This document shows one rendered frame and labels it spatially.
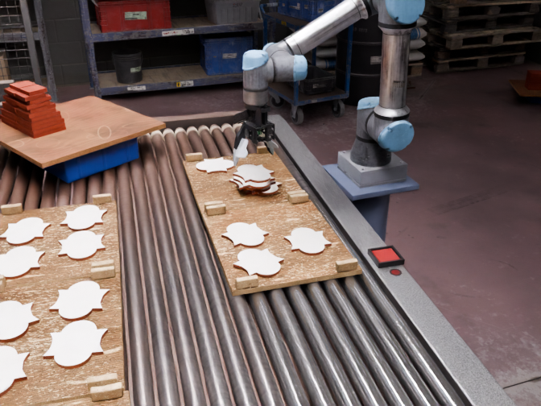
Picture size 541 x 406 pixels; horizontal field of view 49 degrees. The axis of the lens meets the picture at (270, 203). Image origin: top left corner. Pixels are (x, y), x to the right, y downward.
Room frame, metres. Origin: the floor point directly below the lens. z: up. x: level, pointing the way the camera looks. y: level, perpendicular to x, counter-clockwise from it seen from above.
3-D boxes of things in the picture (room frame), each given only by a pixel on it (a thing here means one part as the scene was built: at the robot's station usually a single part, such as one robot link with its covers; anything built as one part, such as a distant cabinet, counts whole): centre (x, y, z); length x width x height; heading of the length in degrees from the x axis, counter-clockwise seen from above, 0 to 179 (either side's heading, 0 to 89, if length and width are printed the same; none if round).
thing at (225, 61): (6.12, 0.46, 0.32); 0.50 x 0.41 x 0.37; 106
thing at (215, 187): (1.82, 0.10, 0.93); 0.41 x 0.35 x 0.02; 15
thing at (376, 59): (5.61, -0.91, 0.44); 0.59 x 0.59 x 0.88
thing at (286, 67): (1.78, -0.05, 1.33); 0.11 x 0.11 x 0.08; 15
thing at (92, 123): (2.07, 0.75, 1.03); 0.50 x 0.50 x 0.02; 47
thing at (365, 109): (1.98, -0.37, 1.10); 0.13 x 0.12 x 0.14; 15
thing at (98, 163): (2.02, 0.70, 0.97); 0.31 x 0.31 x 0.10; 47
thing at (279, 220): (1.43, -0.02, 0.93); 0.41 x 0.35 x 0.02; 16
